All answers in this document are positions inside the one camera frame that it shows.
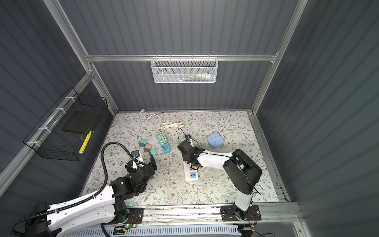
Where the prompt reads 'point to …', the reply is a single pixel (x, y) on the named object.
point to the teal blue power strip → (165, 146)
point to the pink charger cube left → (147, 147)
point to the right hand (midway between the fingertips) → (189, 151)
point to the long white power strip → (191, 174)
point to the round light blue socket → (215, 140)
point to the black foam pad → (80, 121)
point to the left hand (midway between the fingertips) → (145, 158)
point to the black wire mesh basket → (61, 134)
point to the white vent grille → (227, 231)
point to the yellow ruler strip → (85, 142)
